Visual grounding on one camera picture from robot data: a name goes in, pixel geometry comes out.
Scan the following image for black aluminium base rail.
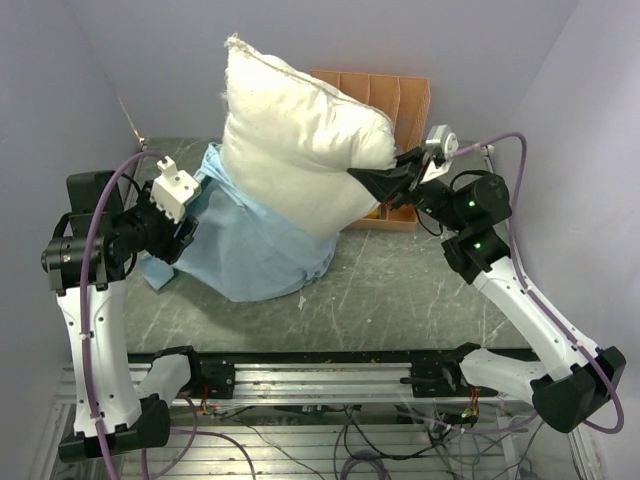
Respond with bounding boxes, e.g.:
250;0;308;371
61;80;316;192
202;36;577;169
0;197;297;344
127;347;539;401

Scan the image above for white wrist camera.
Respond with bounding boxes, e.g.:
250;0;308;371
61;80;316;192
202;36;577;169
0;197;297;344
418;125;459;184
150;156;201;224

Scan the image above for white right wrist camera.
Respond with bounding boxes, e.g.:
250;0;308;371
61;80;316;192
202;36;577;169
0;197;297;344
418;125;459;184

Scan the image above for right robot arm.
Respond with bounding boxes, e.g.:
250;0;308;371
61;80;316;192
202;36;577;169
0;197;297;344
348;148;626;433

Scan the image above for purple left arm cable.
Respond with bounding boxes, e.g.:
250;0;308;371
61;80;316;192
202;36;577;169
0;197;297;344
79;151;194;480

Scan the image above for green satin pillowcase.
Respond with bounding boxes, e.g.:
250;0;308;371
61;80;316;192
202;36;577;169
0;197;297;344
137;143;339;302

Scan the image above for orange desk file organizer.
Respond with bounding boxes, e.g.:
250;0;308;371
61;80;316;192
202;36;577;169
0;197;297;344
309;69;432;232

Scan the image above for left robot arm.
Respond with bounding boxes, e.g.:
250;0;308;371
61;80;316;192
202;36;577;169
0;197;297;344
41;171;204;463

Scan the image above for white pillow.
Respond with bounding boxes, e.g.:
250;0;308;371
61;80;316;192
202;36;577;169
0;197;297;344
220;35;395;238

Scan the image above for loose cables under table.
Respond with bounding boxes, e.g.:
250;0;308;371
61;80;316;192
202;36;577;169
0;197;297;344
169;394;566;480

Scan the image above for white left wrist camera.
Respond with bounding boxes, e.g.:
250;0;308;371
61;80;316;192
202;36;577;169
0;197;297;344
150;156;201;224

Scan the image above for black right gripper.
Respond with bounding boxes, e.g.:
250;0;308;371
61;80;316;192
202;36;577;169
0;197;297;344
350;147;469;234

